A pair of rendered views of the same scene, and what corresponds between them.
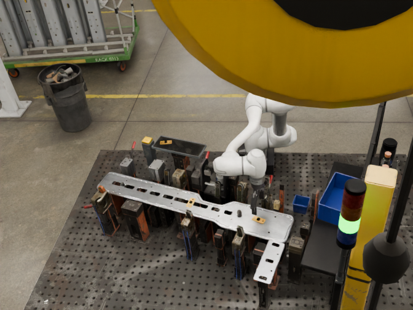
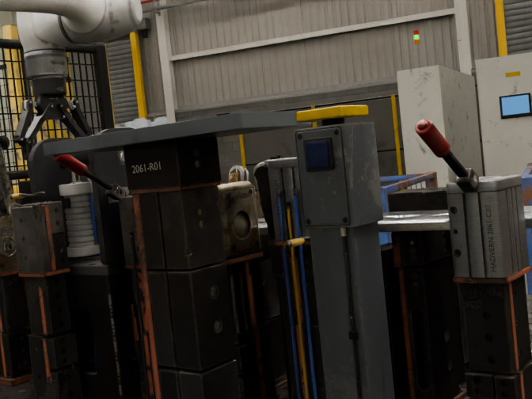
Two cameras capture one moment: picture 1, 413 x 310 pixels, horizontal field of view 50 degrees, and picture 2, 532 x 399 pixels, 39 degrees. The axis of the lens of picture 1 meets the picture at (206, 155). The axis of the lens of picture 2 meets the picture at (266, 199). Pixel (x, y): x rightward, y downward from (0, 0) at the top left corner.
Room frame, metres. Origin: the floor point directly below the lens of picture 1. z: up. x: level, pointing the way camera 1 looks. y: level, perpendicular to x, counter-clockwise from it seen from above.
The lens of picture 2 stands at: (3.41, 0.48, 1.11)
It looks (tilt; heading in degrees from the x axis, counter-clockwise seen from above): 3 degrees down; 190
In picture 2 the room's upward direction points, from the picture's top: 6 degrees counter-clockwise
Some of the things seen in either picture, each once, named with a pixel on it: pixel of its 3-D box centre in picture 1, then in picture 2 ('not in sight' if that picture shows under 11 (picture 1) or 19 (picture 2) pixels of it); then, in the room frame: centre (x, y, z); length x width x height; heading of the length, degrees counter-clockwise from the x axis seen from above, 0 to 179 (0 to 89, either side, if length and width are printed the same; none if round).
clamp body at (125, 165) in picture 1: (131, 179); (496, 323); (2.45, 0.58, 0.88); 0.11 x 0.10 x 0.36; 152
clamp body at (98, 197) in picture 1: (105, 213); not in sight; (2.14, 0.75, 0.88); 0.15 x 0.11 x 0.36; 152
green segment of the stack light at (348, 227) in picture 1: (349, 220); not in sight; (0.98, -0.46, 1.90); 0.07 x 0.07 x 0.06
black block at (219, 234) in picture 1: (220, 248); not in sight; (1.75, -0.02, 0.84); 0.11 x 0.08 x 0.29; 152
